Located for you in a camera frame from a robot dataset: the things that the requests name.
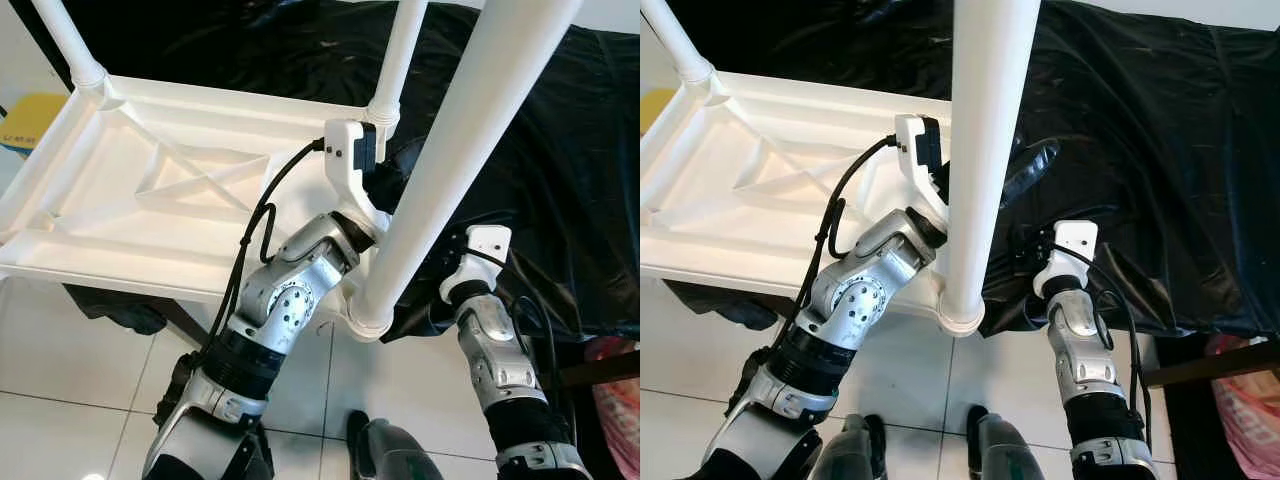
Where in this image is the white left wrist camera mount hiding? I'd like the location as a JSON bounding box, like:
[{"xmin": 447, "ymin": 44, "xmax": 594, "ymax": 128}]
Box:
[
  {"xmin": 323, "ymin": 118, "xmax": 393, "ymax": 241},
  {"xmin": 893, "ymin": 113, "xmax": 951, "ymax": 226}
]

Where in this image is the white plastic table leg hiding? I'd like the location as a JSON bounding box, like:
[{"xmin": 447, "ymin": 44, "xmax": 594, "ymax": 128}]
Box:
[
  {"xmin": 365, "ymin": 0, "xmax": 429, "ymax": 131},
  {"xmin": 345, "ymin": 0, "xmax": 583, "ymax": 341},
  {"xmin": 938, "ymin": 0, "xmax": 1043, "ymax": 336},
  {"xmin": 640, "ymin": 0, "xmax": 716, "ymax": 86},
  {"xmin": 32, "ymin": 0, "xmax": 109, "ymax": 93}
]

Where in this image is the white plastic table top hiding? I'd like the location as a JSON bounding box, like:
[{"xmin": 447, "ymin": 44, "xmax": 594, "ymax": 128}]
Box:
[
  {"xmin": 640, "ymin": 70, "xmax": 986, "ymax": 336},
  {"xmin": 0, "ymin": 75, "xmax": 401, "ymax": 341}
]

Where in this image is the yellow bin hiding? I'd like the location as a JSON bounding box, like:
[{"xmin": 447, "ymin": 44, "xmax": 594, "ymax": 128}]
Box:
[
  {"xmin": 640, "ymin": 88, "xmax": 679, "ymax": 136},
  {"xmin": 0, "ymin": 92, "xmax": 69, "ymax": 156}
]

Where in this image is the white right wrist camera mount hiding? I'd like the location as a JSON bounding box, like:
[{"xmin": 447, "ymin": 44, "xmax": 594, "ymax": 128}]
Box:
[
  {"xmin": 440, "ymin": 226, "xmax": 513, "ymax": 306},
  {"xmin": 1032, "ymin": 220, "xmax": 1099, "ymax": 299}
]

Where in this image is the pink plastic bag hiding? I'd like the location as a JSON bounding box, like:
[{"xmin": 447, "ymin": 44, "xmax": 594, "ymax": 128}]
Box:
[
  {"xmin": 1205, "ymin": 335, "xmax": 1280, "ymax": 480},
  {"xmin": 585, "ymin": 335, "xmax": 641, "ymax": 480}
]

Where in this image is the grey right robot foot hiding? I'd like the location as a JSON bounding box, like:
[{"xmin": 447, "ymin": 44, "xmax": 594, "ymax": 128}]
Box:
[
  {"xmin": 345, "ymin": 410, "xmax": 446, "ymax": 480},
  {"xmin": 965, "ymin": 405, "xmax": 1051, "ymax": 480}
]

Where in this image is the grey robot foot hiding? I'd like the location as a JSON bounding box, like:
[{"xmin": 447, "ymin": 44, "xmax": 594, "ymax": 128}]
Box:
[
  {"xmin": 810, "ymin": 412, "xmax": 891, "ymax": 480},
  {"xmin": 965, "ymin": 405, "xmax": 1051, "ymax": 480},
  {"xmin": 345, "ymin": 410, "xmax": 446, "ymax": 480}
]

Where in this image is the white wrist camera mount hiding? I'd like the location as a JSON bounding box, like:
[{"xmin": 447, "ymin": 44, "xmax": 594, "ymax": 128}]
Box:
[
  {"xmin": 323, "ymin": 118, "xmax": 393, "ymax": 241},
  {"xmin": 1032, "ymin": 220, "xmax": 1099, "ymax": 299},
  {"xmin": 440, "ymin": 226, "xmax": 513, "ymax": 306},
  {"xmin": 893, "ymin": 113, "xmax": 951, "ymax": 226}
]

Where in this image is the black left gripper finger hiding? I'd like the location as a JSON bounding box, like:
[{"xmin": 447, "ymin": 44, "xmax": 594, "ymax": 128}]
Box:
[
  {"xmin": 1003, "ymin": 138, "xmax": 1061, "ymax": 206},
  {"xmin": 392, "ymin": 138, "xmax": 433, "ymax": 201}
]

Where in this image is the black plastic table cover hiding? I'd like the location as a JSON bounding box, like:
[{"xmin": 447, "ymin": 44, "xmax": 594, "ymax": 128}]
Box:
[
  {"xmin": 10, "ymin": 0, "xmax": 641, "ymax": 341},
  {"xmin": 660, "ymin": 0, "xmax": 1280, "ymax": 341}
]

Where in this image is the grey left robot foot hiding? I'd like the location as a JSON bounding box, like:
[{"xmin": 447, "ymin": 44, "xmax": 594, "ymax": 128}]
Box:
[{"xmin": 810, "ymin": 412, "xmax": 891, "ymax": 480}]

